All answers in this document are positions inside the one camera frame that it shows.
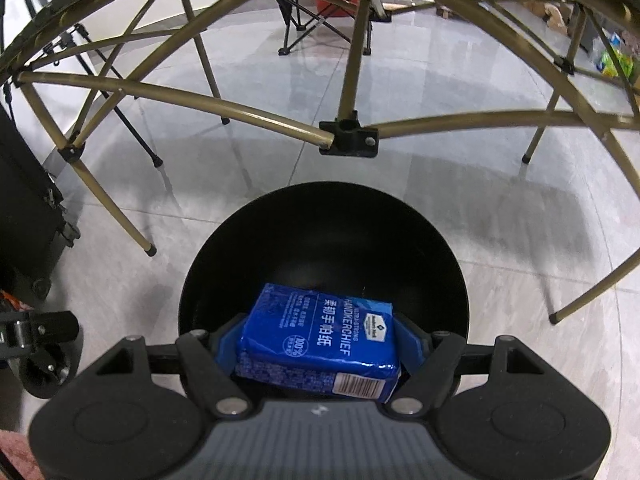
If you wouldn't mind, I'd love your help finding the black round trash bin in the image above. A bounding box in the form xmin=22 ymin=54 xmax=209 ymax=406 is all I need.
xmin=178 ymin=181 xmax=470 ymax=337

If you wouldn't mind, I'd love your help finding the black wheeled case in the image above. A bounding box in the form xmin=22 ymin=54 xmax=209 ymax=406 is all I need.
xmin=1 ymin=112 xmax=80 ymax=302

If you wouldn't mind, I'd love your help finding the green plastic bag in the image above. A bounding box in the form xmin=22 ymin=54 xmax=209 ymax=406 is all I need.
xmin=596 ymin=30 xmax=639 ymax=84

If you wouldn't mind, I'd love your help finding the tan folding table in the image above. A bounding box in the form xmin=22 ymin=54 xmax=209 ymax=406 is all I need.
xmin=0 ymin=0 xmax=640 ymax=325

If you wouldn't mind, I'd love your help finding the black folding camp chair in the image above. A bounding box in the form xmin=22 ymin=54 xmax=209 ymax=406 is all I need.
xmin=274 ymin=0 xmax=360 ymax=56

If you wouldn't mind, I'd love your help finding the blue handkerchief tissue pack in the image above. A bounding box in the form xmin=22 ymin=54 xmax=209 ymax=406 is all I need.
xmin=235 ymin=284 xmax=401 ymax=402

